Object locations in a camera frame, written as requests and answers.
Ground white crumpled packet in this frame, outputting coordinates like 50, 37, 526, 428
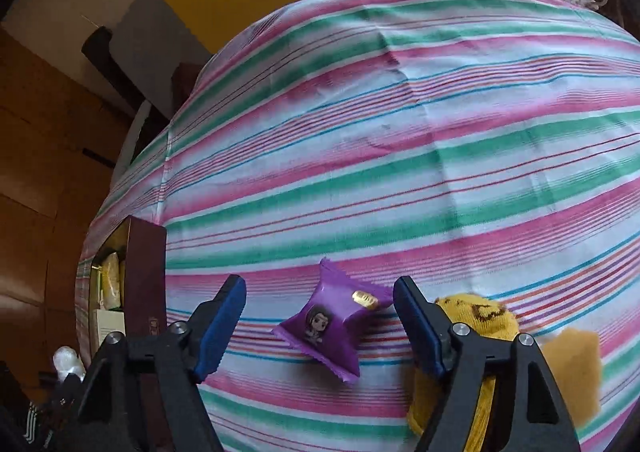
52, 346, 86, 378

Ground purple snack packet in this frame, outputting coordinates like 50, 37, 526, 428
271, 257, 394, 385

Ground dark red cushion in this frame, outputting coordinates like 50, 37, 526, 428
172, 63, 206, 103

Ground black white-striped pants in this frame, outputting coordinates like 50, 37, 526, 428
0, 362, 56, 452

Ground black upright panel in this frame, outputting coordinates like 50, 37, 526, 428
81, 27, 171, 118

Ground yellow foam sponge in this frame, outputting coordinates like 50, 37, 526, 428
542, 329, 601, 428
97, 252, 126, 310

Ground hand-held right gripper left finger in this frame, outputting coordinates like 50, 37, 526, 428
60, 274, 248, 452

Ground maroon box with gold interior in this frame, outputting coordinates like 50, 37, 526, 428
89, 216, 168, 363

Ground striped tablecloth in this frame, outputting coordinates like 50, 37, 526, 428
75, 0, 640, 452

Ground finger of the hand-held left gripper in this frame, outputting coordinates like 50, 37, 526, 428
37, 373, 86, 420

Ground yellow sock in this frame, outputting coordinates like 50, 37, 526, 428
406, 293, 521, 452

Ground wooden wardrobe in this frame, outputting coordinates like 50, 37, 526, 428
0, 27, 136, 393

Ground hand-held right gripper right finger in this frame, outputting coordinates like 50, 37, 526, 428
392, 276, 581, 452

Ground white cardboard box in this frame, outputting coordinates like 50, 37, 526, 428
95, 308, 126, 358

